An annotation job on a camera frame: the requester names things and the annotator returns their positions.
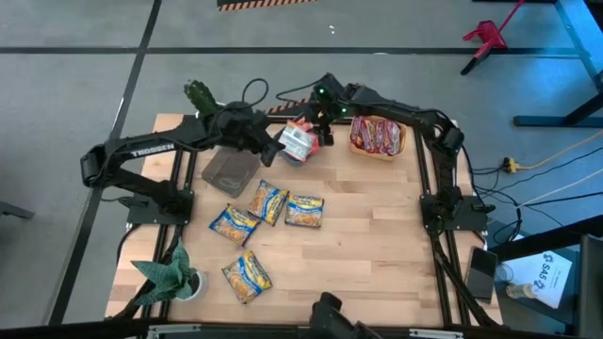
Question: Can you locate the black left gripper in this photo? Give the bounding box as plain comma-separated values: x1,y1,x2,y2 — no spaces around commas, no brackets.
214,105,286,168

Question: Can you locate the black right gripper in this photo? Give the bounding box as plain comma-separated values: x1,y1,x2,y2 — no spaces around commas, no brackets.
301,73,359,148

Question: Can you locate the red Maruchan noodle packet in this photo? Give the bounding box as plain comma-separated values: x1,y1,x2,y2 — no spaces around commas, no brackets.
361,118,379,154
350,117,367,151
385,121,403,156
373,120,390,155

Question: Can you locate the grey plastic bin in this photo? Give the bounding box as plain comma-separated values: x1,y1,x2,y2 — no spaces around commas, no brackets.
275,117,326,168

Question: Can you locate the blue yellow Maruchan noodle packet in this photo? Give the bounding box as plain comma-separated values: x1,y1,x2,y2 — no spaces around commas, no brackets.
285,193,325,230
248,179,290,227
220,250,274,305
209,203,261,246

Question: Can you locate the striped hazard tape strip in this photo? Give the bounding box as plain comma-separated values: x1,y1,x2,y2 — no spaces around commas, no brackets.
267,96,312,116
216,0,321,13

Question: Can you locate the green cactus plant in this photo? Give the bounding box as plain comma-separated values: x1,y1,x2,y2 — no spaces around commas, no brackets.
183,78,220,118

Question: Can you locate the white round plant pot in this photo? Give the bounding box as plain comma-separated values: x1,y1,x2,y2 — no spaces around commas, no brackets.
181,268,209,302

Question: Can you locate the green snake plant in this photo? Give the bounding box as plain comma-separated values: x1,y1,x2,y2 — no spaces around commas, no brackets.
130,239,199,307

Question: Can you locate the red metal stand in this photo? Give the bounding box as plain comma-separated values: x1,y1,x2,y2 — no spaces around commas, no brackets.
460,0,528,76

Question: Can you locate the black smartphone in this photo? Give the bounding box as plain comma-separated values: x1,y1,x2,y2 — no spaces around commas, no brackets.
464,245,499,305

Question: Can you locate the clear glass cup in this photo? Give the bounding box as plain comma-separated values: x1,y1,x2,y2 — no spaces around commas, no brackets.
494,262,515,284

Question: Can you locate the black side table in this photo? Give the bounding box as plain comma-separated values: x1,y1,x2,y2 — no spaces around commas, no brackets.
487,215,603,339

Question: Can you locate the grey furniture foot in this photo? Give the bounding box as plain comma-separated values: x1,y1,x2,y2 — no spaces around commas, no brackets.
0,201,37,221

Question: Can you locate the small clear bottle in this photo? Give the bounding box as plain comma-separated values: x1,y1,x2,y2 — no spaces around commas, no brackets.
505,282,539,301

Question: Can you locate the white printed paper sheet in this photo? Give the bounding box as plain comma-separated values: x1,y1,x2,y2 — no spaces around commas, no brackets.
497,249,574,311

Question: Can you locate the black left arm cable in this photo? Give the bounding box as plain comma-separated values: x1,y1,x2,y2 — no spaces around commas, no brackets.
240,77,270,112

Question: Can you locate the black aluminium rig frame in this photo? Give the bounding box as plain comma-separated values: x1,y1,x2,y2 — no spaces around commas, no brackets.
106,114,505,339

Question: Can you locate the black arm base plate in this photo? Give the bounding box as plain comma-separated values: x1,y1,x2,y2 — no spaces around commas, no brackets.
419,193,490,233
125,187,195,226

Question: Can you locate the black table-level camera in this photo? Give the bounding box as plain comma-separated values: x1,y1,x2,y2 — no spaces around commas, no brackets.
308,291,383,339

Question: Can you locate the black floor cable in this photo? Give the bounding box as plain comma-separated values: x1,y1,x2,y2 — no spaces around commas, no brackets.
465,146,603,246

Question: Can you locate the silver frame bracket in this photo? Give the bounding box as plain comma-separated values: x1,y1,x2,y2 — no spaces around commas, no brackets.
147,323,203,339
407,328,466,339

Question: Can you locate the orange extension cable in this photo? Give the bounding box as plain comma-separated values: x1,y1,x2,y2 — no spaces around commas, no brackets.
517,130,603,171

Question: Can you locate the white floor cable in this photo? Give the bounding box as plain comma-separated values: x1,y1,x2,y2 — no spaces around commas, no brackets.
514,168,603,211

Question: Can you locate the blue desk frame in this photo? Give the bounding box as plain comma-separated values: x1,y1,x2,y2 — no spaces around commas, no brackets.
512,0,603,129

